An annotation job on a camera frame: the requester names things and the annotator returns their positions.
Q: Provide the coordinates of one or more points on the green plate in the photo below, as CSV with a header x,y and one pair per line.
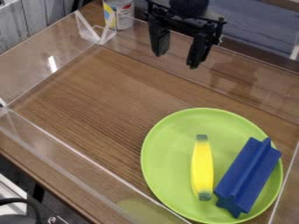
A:
x,y
165,161

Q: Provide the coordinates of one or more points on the yellow toy banana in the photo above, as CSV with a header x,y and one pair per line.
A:
x,y
202,169

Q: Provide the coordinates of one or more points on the clear acrylic enclosure wall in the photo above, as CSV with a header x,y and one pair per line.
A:
x,y
83,92

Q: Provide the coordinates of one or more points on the blue star-shaped block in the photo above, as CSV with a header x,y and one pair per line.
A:
x,y
246,177

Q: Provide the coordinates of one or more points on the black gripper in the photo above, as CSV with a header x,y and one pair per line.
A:
x,y
191,16

